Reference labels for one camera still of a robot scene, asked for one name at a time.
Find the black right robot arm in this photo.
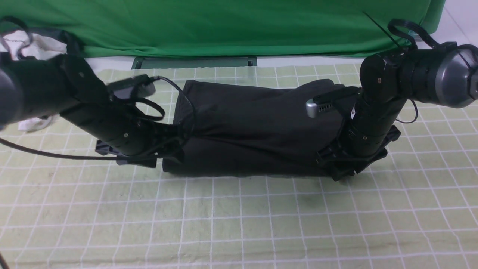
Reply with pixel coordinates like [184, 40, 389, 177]
[306, 42, 477, 181]

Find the dark gray long-sleeve shirt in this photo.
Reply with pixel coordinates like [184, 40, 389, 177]
[162, 79, 344, 177]

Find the green backdrop cloth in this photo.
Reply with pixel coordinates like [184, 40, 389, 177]
[0, 0, 444, 57]

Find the green checkered table mat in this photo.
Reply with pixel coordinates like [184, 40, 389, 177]
[0, 59, 478, 269]

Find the crumpled white shirt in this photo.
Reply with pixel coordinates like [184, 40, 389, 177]
[0, 30, 68, 132]

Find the dark garment behind white shirt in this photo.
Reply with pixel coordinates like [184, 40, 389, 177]
[50, 29, 85, 58]

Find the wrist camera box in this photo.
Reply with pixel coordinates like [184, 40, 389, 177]
[305, 87, 360, 119]
[106, 74, 156, 100]

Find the gray left robot arm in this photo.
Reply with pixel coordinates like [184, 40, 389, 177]
[0, 53, 190, 168]

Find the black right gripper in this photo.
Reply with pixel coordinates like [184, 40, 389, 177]
[316, 53, 406, 182]

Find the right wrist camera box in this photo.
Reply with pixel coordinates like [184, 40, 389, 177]
[305, 87, 360, 119]

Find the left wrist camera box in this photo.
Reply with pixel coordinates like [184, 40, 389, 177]
[106, 74, 156, 100]

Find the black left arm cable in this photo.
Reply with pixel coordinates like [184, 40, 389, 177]
[0, 17, 195, 269]

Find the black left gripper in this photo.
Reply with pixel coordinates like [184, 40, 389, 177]
[60, 56, 185, 168]

